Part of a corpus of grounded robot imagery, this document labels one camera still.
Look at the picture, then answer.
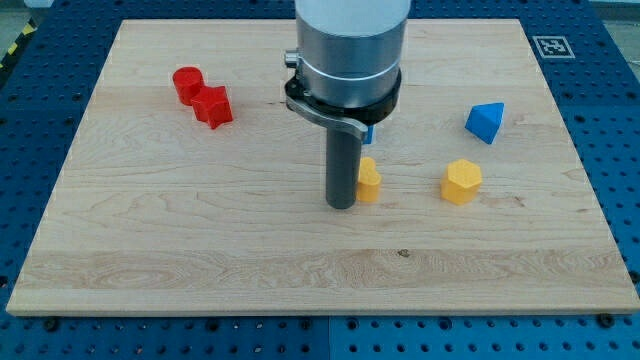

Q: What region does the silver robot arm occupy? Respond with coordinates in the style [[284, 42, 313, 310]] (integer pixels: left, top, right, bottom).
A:
[[284, 0, 411, 108]]

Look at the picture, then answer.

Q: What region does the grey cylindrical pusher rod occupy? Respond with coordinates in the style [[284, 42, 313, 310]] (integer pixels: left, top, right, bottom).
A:
[[326, 130, 362, 209]]

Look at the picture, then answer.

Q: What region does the yellow heart block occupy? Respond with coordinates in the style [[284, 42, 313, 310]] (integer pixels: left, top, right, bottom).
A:
[[356, 157, 382, 203]]

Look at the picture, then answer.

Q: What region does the small blue block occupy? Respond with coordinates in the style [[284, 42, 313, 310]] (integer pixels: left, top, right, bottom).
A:
[[363, 125, 375, 145]]

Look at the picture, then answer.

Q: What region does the wooden board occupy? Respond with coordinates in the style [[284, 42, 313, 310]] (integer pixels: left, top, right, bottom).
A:
[[7, 19, 639, 316]]

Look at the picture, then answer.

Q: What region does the red star block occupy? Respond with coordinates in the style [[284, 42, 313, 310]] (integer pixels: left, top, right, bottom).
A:
[[191, 86, 234, 129]]

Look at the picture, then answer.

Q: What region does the yellow hexagon block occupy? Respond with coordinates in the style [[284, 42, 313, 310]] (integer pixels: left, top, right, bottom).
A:
[[440, 159, 483, 205]]

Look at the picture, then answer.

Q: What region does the red cylinder block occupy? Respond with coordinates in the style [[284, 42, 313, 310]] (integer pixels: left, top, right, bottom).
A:
[[172, 66, 205, 106]]

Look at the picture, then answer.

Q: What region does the blue triangular block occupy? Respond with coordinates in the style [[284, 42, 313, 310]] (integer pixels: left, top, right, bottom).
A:
[[465, 102, 505, 145]]

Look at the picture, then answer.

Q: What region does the white fiducial marker tag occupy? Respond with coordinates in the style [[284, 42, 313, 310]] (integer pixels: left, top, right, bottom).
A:
[[532, 35, 575, 59]]

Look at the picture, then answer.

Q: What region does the black clamp ring with lever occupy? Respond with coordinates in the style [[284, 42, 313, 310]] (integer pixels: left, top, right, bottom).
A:
[[283, 68, 403, 142]]

